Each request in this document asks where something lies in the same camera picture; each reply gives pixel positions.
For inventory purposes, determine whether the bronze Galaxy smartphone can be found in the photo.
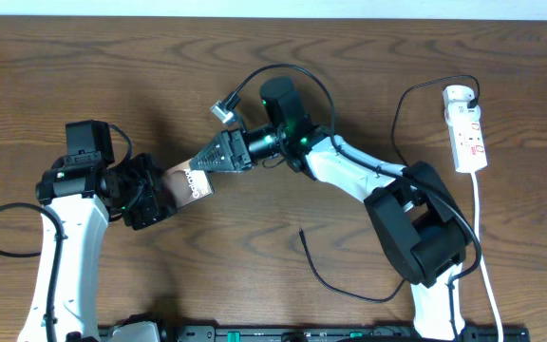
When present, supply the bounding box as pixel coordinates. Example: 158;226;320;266
162;160;215;209

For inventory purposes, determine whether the black charging cable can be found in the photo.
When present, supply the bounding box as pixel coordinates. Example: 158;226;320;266
298;74;481;304

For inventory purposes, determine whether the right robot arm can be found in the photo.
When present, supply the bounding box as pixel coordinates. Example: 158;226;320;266
190;77;479;340

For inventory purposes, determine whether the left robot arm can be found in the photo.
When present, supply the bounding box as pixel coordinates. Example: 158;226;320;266
18;120;178;341

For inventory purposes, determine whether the white charger adapter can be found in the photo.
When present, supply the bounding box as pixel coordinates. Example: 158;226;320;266
443;85;475;107

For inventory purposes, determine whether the white power strip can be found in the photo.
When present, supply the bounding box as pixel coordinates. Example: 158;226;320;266
444;101;487;174

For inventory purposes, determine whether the black right camera cable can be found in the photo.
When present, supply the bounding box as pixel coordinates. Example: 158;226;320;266
228;63;483;342

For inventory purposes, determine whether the black camera cable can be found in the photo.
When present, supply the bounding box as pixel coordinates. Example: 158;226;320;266
0;202;68;342
228;63;483;342

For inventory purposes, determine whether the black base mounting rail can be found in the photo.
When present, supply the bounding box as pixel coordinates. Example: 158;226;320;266
100;313;531;342

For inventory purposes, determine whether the black left camera cable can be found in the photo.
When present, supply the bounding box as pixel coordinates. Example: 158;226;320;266
0;202;68;342

